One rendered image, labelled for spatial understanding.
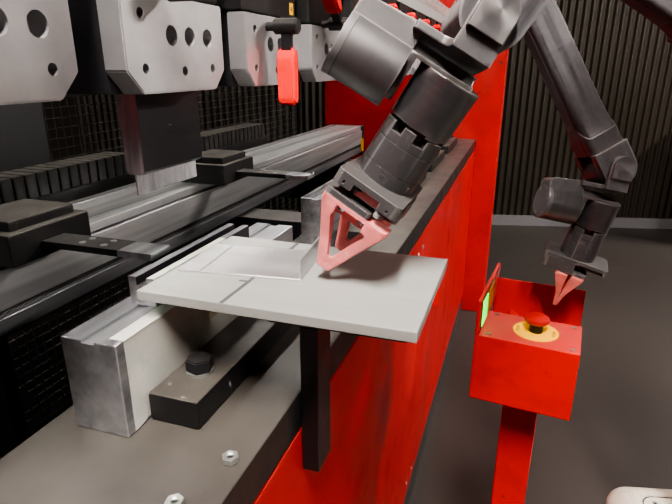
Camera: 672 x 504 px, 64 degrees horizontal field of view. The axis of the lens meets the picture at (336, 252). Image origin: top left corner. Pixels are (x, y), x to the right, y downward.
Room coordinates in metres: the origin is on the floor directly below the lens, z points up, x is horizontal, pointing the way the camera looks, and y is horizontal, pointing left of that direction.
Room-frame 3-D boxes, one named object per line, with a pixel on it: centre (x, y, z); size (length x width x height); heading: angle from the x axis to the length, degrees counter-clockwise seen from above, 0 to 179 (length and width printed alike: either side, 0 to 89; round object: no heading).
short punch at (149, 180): (0.55, 0.17, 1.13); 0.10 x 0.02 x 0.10; 161
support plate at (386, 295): (0.50, 0.03, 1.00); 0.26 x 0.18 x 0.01; 71
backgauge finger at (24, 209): (0.60, 0.32, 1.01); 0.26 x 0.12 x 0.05; 71
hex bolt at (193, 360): (0.47, 0.14, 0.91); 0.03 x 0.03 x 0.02
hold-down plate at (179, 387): (0.57, 0.11, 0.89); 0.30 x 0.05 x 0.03; 161
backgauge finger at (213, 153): (1.04, 0.17, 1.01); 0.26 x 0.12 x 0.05; 71
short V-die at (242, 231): (0.59, 0.16, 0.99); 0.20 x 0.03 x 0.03; 161
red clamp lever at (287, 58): (0.68, 0.06, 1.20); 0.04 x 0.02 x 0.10; 71
